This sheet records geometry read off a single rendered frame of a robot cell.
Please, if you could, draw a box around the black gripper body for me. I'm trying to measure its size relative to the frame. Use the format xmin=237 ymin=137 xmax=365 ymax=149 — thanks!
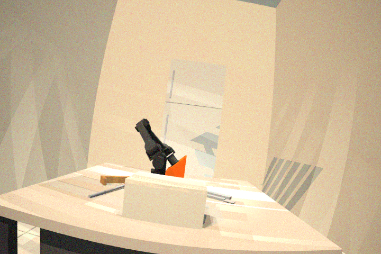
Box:
xmin=155 ymin=167 xmax=166 ymax=175

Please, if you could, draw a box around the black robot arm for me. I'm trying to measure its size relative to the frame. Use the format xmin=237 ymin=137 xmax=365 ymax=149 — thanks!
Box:
xmin=134 ymin=119 xmax=179 ymax=174

